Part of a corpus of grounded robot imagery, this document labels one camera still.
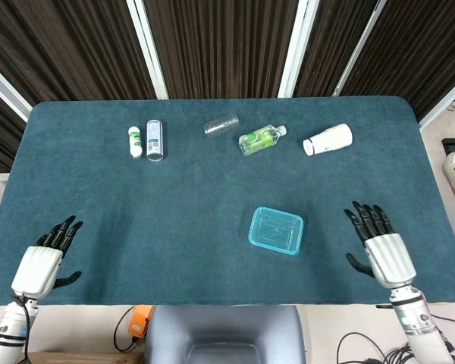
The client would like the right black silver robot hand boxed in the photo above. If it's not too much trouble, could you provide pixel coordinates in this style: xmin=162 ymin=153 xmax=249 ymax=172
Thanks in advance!
xmin=344 ymin=200 xmax=417 ymax=291

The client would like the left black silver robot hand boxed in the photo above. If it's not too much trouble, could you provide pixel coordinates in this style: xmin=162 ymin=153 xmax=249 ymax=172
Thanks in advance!
xmin=10 ymin=215 xmax=83 ymax=300

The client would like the blue container lid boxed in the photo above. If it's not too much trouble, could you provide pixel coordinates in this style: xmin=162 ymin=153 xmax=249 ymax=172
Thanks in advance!
xmin=247 ymin=206 xmax=305 ymax=257

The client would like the orange power box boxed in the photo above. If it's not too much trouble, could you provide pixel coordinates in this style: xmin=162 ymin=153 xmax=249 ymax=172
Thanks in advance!
xmin=127 ymin=305 xmax=155 ymax=338

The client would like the large white plastic bottle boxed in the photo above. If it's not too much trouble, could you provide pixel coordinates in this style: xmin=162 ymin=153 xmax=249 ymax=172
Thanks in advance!
xmin=302 ymin=123 xmax=354 ymax=157

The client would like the brown pleated partition panel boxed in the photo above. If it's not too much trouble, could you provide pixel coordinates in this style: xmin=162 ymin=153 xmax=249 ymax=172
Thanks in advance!
xmin=143 ymin=0 xmax=300 ymax=100
xmin=293 ymin=0 xmax=388 ymax=98
xmin=339 ymin=0 xmax=455 ymax=124
xmin=0 ymin=83 xmax=27 ymax=174
xmin=0 ymin=0 xmax=170 ymax=122

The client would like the teal velvet table cloth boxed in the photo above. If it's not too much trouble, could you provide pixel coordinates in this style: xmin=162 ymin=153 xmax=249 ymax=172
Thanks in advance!
xmin=0 ymin=95 xmax=455 ymax=307

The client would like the small white green bottle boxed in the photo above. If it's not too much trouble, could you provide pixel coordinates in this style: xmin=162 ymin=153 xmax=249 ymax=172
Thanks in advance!
xmin=127 ymin=125 xmax=143 ymax=159

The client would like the silver spray can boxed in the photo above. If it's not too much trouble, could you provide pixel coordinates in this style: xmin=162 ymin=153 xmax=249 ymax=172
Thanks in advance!
xmin=146 ymin=119 xmax=165 ymax=162

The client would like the clear bottle with green label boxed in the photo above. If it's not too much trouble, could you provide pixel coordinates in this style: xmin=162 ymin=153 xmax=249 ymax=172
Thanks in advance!
xmin=238 ymin=124 xmax=288 ymax=157

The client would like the empty clear plastic bottle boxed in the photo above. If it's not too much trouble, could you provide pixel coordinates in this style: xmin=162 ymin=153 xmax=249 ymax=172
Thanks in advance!
xmin=202 ymin=113 xmax=240 ymax=140

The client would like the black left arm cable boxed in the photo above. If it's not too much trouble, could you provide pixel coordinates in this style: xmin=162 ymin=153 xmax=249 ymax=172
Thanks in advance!
xmin=13 ymin=296 xmax=32 ymax=364

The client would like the black floor cable bundle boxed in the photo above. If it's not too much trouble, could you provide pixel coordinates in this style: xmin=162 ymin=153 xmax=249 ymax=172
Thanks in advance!
xmin=336 ymin=318 xmax=455 ymax=364

